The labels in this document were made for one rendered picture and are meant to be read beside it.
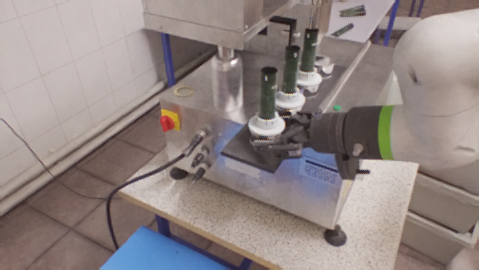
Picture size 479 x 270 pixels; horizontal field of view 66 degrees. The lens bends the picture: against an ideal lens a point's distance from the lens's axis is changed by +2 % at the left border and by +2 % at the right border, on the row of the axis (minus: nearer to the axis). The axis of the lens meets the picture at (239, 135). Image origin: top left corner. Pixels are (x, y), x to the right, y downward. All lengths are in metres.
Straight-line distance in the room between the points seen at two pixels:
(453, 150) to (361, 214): 0.48
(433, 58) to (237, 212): 0.64
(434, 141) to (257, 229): 0.52
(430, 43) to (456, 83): 0.06
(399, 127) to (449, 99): 0.09
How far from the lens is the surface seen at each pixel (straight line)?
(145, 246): 1.13
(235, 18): 0.74
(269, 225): 0.95
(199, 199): 1.02
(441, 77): 0.51
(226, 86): 0.82
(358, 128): 0.61
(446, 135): 0.57
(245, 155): 0.71
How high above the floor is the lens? 1.49
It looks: 37 degrees down
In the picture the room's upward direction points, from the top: straight up
